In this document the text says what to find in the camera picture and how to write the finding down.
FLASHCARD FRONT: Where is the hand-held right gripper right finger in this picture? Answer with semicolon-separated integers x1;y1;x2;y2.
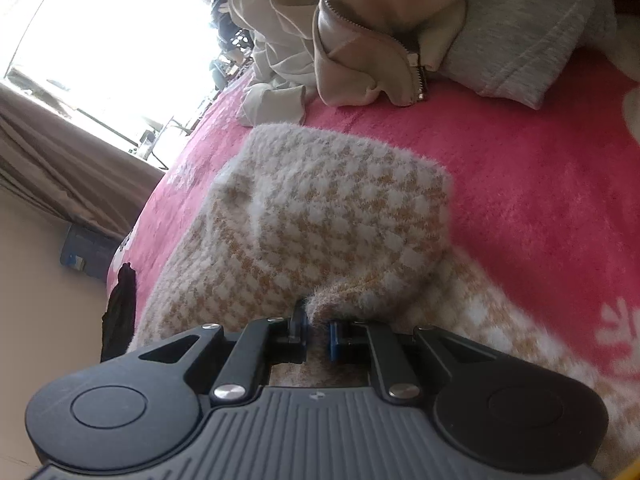
327;317;501;406

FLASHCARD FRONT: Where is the pile of beige grey clothes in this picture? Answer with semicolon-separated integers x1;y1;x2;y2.
415;0;618;111

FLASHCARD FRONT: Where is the brown curtain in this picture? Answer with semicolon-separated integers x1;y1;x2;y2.
0;80;168;238

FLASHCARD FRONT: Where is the blue package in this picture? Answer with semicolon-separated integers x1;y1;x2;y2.
60;225;123;281

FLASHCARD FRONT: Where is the black folded garment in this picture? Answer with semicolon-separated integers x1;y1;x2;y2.
100;262;137;363

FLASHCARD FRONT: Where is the small glass table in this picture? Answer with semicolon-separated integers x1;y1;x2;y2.
132;115;196;171

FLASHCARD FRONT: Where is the black wheelchair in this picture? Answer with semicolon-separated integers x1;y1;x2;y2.
202;0;256;91

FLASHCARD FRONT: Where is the beige zip garment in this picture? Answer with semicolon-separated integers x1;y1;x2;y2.
307;0;468;108

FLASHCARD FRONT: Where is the beige houndstooth knit cardigan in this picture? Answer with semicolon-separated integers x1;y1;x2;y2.
127;122;640;476

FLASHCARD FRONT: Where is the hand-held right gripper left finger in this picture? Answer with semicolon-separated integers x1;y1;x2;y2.
137;300;308;406

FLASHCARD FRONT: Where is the pink floral blanket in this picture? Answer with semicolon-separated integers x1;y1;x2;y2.
105;45;640;476

